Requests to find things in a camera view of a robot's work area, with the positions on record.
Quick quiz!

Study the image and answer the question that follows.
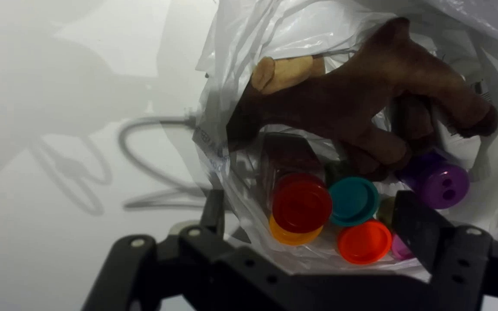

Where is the orange lid dough tub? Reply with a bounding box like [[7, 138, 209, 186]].
[[336, 218, 396, 268]]

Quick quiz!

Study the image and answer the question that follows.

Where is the red lid spice jar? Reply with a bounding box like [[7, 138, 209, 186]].
[[270, 171, 336, 235]]

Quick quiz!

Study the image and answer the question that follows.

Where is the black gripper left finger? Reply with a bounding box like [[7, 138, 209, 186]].
[[81, 188, 320, 311]]

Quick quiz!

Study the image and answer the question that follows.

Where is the teal lid dough tub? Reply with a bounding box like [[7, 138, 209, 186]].
[[327, 174, 384, 228]]

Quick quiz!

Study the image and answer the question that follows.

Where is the dark purple lid dough tub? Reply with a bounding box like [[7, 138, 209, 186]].
[[400, 150, 474, 211]]

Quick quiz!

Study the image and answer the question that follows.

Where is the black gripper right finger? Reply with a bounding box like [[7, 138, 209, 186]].
[[394, 190, 498, 311]]

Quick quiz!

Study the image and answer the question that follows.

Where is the white plastic bag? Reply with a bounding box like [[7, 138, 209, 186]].
[[192, 0, 498, 285]]

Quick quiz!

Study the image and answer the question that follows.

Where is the brown plush dog toy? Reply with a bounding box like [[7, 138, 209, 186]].
[[225, 15, 498, 183]]

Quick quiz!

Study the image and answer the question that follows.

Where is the magenta lid dough tub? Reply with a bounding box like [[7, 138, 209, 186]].
[[389, 231, 419, 262]]

